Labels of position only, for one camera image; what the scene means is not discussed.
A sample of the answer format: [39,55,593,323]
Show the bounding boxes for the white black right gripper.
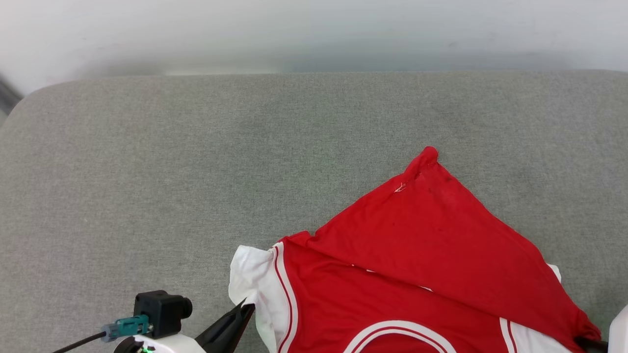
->
[575,304,628,353]

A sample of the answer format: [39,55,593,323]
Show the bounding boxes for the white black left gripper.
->
[114,300,256,353]

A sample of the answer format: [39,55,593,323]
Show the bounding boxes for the black cable with teal plug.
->
[52,315,153,353]

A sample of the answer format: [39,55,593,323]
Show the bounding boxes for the grey fabric sofa cushion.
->
[0,70,628,353]

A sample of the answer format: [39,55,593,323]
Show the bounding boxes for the red and white basketball jersey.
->
[228,146,603,353]

